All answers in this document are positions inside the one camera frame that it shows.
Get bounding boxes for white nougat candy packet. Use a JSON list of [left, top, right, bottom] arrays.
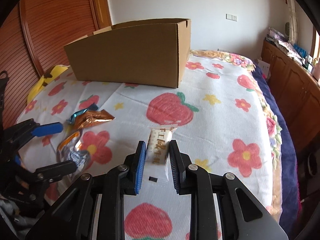
[[146, 124, 178, 165]]

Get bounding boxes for orange chicken leg packet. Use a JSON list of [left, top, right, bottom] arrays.
[[56, 129, 91, 181]]

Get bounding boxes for orange brown snack packet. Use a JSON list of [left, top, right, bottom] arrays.
[[73, 110, 115, 129]]

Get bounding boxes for teal candy wrapper packet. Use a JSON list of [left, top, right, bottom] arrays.
[[66, 103, 99, 125]]

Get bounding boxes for yellow Pikachu plush toy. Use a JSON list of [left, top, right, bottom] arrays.
[[27, 65, 69, 104]]

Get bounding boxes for strawberry flower print tablecloth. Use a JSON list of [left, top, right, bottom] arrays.
[[18, 54, 274, 239]]

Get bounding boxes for brown cardboard box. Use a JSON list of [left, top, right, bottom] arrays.
[[64, 18, 191, 88]]

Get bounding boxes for floral bed quilt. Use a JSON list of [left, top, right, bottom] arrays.
[[190, 50, 301, 233]]

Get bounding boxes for wooden wardrobe sliding doors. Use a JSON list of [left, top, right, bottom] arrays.
[[1, 0, 111, 127]]

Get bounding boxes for wooden window cabinet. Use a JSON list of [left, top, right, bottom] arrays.
[[261, 40, 320, 154]]

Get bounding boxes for pink thermos bottle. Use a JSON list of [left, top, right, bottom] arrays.
[[312, 62, 320, 81]]

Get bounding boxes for patterned window curtain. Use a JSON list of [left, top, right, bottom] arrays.
[[286, 0, 299, 45]]

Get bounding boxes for white wall switch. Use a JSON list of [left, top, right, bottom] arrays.
[[226, 14, 238, 22]]

